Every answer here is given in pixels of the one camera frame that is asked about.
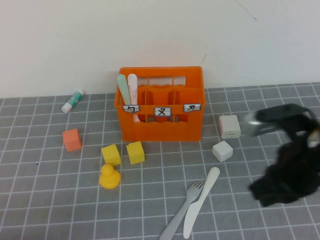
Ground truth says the white and green glue stick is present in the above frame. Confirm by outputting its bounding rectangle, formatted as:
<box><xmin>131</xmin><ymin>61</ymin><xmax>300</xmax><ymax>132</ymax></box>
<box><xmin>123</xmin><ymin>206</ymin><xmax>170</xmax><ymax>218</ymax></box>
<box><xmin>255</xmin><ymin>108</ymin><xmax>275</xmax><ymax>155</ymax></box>
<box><xmin>61</xmin><ymin>88</ymin><xmax>86</xmax><ymax>114</ymax></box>

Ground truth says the yellow foam cube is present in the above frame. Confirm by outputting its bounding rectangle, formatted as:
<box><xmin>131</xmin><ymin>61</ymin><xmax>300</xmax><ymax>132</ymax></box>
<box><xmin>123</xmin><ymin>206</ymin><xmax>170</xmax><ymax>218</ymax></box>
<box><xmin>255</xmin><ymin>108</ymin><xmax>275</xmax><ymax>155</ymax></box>
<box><xmin>100</xmin><ymin>143</ymin><xmax>122</xmax><ymax>166</ymax></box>
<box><xmin>125</xmin><ymin>140</ymin><xmax>146</xmax><ymax>165</ymax></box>

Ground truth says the yellow rubber duck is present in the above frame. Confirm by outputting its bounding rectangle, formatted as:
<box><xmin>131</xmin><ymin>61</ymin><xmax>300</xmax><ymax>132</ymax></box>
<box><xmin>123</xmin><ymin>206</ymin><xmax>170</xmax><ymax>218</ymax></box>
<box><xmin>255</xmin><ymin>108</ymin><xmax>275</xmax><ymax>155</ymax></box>
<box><xmin>98</xmin><ymin>163</ymin><xmax>122</xmax><ymax>190</ymax></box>

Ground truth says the white USB wall charger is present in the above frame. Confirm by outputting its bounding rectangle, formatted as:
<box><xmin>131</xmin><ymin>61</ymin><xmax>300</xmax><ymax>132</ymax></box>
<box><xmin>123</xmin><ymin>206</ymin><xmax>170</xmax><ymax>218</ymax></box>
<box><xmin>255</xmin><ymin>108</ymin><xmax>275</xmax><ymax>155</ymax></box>
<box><xmin>217</xmin><ymin>114</ymin><xmax>242</xmax><ymax>140</ymax></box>

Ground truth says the mint green plastic spoon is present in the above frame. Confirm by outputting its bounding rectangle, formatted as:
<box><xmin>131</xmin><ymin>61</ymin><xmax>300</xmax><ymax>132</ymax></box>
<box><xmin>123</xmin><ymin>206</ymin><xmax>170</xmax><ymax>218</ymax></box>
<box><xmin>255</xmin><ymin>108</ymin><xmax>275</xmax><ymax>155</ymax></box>
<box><xmin>116</xmin><ymin>73</ymin><xmax>133</xmax><ymax>106</ymax></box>

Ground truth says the grey grid patterned mat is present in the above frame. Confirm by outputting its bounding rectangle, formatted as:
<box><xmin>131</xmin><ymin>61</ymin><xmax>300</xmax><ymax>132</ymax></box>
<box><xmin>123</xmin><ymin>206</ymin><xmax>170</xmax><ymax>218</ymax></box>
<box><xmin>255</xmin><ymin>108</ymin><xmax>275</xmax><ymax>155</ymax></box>
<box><xmin>0</xmin><ymin>82</ymin><xmax>320</xmax><ymax>240</ymax></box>

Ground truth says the orange plastic cutlery holder crate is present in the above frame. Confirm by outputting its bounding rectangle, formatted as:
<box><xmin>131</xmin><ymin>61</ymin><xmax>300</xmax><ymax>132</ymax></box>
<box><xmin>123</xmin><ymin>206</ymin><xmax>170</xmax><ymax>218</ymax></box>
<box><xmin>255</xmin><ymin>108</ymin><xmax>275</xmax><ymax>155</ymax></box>
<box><xmin>114</xmin><ymin>65</ymin><xmax>207</xmax><ymax>143</ymax></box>

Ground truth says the pink plastic spoon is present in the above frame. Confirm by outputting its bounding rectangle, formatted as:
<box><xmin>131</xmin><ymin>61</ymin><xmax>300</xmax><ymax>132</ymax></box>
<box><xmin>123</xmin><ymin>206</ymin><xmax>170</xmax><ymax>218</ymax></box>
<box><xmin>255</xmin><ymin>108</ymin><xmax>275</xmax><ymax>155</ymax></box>
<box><xmin>127</xmin><ymin>73</ymin><xmax>141</xmax><ymax>123</ymax></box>

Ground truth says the grey plastic fork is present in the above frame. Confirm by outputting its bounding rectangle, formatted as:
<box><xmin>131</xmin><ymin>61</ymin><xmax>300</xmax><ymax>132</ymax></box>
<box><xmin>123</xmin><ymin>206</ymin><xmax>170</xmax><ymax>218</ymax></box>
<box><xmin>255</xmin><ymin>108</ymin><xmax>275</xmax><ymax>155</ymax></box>
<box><xmin>159</xmin><ymin>180</ymin><xmax>205</xmax><ymax>240</ymax></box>

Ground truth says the white plastic knife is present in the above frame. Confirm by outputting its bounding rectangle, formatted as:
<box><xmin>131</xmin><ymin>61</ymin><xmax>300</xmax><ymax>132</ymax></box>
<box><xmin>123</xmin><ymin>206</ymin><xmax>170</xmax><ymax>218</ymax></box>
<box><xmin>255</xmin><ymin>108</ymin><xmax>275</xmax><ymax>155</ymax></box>
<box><xmin>182</xmin><ymin>166</ymin><xmax>221</xmax><ymax>239</ymax></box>

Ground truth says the orange foam cube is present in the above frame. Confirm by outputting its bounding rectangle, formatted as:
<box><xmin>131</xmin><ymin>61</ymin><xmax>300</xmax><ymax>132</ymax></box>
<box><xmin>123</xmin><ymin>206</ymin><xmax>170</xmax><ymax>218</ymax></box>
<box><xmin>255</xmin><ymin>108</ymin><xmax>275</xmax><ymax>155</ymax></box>
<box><xmin>62</xmin><ymin>128</ymin><xmax>83</xmax><ymax>152</ymax></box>

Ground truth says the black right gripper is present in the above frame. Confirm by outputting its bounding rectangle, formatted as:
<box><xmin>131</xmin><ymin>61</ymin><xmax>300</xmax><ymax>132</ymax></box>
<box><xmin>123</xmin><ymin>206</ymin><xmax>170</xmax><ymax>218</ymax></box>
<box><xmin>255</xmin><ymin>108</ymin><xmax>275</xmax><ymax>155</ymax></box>
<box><xmin>248</xmin><ymin>117</ymin><xmax>320</xmax><ymax>207</ymax></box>

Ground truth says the white foam cube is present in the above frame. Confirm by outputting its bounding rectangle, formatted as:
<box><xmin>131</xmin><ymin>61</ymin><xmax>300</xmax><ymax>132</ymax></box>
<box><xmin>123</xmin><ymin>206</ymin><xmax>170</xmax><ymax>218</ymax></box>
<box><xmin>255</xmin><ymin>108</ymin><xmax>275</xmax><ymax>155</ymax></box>
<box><xmin>212</xmin><ymin>140</ymin><xmax>234</xmax><ymax>163</ymax></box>

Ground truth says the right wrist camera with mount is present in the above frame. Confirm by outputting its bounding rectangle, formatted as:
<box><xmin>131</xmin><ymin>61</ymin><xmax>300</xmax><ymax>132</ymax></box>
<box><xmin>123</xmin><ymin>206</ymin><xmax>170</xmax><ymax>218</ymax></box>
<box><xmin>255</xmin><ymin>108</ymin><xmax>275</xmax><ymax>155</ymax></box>
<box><xmin>243</xmin><ymin>103</ymin><xmax>316</xmax><ymax>138</ymax></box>

